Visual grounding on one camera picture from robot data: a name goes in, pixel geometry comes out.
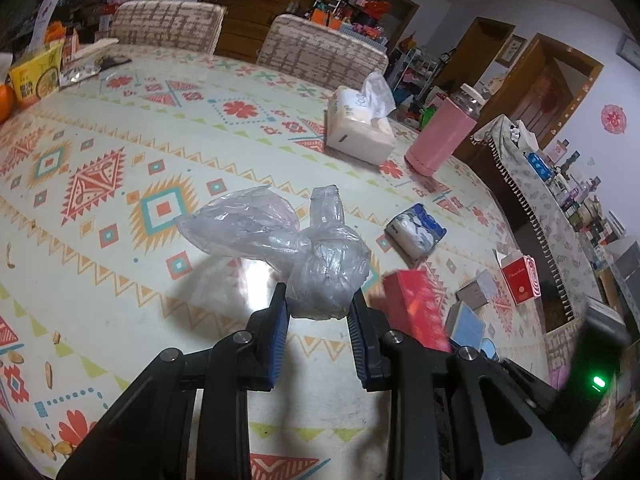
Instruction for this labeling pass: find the pink thermos bottle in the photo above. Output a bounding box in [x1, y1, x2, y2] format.
[405, 84, 486, 177]

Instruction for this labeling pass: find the red carton box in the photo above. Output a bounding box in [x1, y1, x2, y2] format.
[382, 270, 450, 352]

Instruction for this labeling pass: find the clear plastic bag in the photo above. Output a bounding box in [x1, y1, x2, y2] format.
[175, 184, 371, 321]

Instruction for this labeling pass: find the covered microwave oven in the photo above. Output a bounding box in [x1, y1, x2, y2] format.
[605, 236, 640, 324]

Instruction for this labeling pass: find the blue white tissue packet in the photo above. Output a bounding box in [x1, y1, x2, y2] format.
[385, 203, 447, 262]

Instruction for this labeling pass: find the blue box on sideboard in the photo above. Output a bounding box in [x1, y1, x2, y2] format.
[526, 153, 554, 182]

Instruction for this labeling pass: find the white tissue pack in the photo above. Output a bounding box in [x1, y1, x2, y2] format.
[326, 70, 396, 166]

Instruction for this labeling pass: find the red white spiral box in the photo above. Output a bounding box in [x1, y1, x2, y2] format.
[496, 250, 541, 304]

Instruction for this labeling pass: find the light blue packet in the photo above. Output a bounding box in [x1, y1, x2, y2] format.
[445, 300, 498, 360]

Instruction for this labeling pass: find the patterned chair behind bottle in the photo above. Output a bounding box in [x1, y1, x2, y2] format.
[256, 14, 388, 90]

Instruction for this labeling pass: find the yellow noodle cup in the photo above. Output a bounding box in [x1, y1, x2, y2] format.
[9, 40, 64, 108]

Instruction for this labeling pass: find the orange fruit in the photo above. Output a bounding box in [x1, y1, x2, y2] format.
[0, 84, 15, 124]

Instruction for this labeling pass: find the patterned chair near pillar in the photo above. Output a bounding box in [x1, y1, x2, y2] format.
[110, 0, 227, 55]

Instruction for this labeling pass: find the grey blue card box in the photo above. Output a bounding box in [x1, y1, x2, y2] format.
[456, 270, 499, 310]

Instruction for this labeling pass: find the sideboard with lace cloth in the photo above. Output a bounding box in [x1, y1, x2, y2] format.
[472, 115, 639, 327]

